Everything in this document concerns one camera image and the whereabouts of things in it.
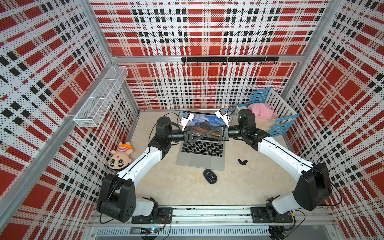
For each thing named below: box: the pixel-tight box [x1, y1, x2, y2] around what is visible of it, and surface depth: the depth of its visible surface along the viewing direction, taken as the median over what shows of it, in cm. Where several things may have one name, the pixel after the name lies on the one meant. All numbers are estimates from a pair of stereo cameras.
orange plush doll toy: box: [108, 142, 133, 170], surface depth 92 cm
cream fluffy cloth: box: [255, 117, 278, 132], surface depth 103 cm
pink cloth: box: [248, 103, 278, 120], surface depth 104 cm
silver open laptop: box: [176, 113, 227, 171], surface depth 98 cm
